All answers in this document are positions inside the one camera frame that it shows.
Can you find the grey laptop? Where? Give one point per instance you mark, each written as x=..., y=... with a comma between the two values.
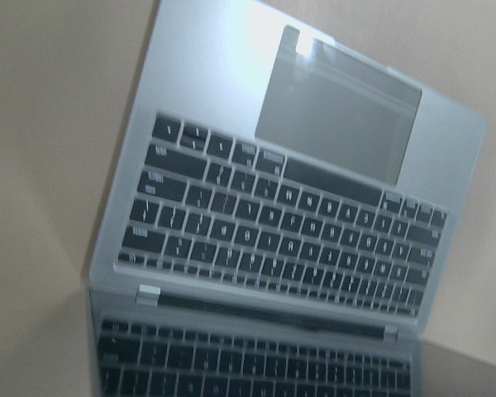
x=279, y=218

